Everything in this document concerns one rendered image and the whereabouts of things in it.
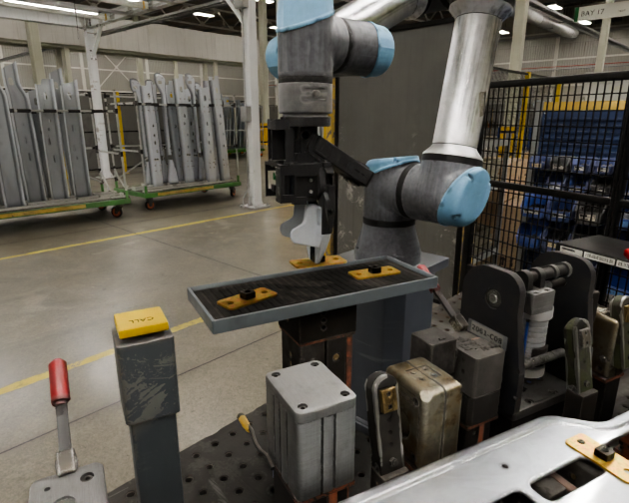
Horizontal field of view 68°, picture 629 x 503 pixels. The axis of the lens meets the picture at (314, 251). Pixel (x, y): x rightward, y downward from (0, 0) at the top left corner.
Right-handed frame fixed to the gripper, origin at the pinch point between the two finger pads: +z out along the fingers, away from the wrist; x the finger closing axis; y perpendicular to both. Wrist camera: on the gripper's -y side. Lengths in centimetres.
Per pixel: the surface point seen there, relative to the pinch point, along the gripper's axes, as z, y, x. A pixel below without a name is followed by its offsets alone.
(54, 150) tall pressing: 25, 99, -680
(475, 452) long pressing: 20.8, -10.7, 25.4
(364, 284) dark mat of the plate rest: 5.2, -6.5, 3.1
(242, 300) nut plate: 4.9, 13.0, 2.9
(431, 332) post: 11.3, -14.0, 10.7
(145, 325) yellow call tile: 5.2, 26.0, 5.5
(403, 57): -57, -156, -220
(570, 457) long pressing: 21.1, -21.4, 30.4
